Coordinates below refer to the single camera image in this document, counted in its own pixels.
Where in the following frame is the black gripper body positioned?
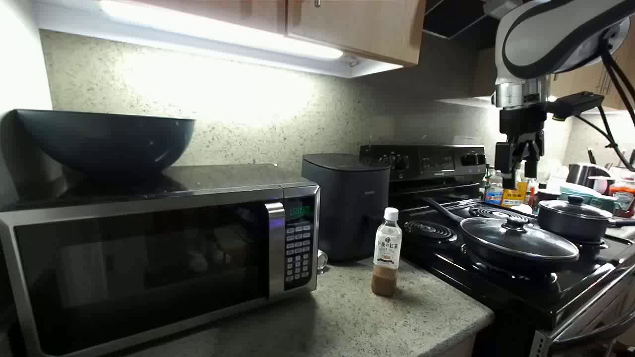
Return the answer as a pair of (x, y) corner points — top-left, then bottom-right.
(497, 104), (550, 166)

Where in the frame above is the clear bottle with brown liquid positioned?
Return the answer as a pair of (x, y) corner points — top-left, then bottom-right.
(370, 207), (405, 300)

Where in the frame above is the blue label bottle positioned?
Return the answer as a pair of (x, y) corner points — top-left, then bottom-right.
(485, 168), (507, 207)

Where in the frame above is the yellow oil bottle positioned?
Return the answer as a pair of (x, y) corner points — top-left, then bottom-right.
(503, 177), (532, 207)

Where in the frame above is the stainless steel microwave oven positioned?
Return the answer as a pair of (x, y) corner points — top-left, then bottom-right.
(0, 164), (324, 357)

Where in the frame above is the small silver countertop appliance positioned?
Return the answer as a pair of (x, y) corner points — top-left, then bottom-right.
(566, 162), (614, 189)

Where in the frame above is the teal box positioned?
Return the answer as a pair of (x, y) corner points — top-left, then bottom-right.
(560, 185), (618, 215)

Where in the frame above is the black pot with lid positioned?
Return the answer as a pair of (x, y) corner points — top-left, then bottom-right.
(536, 195), (612, 245)

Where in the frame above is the black frying pan with lid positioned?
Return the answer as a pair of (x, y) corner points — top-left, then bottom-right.
(423, 197), (584, 271)

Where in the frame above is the red packaged item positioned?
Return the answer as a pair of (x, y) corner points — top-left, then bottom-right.
(608, 183), (635, 221)

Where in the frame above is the black electric stove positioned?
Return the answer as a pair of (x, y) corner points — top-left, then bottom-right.
(360, 144), (635, 357)

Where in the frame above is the black air fryer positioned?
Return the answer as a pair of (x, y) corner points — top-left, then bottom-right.
(302, 154), (393, 265)

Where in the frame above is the long under-cabinet light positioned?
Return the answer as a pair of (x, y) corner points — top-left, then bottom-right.
(36, 0), (405, 80)

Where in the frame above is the large dark blue bowl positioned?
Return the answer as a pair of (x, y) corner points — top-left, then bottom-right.
(14, 108), (197, 179)

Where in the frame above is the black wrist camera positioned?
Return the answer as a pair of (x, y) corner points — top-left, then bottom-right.
(548, 92), (606, 124)

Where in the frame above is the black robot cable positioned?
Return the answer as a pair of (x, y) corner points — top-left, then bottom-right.
(574, 43), (635, 176)

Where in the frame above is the wooden wall cabinet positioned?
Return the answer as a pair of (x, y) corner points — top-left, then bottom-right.
(141, 0), (429, 68)

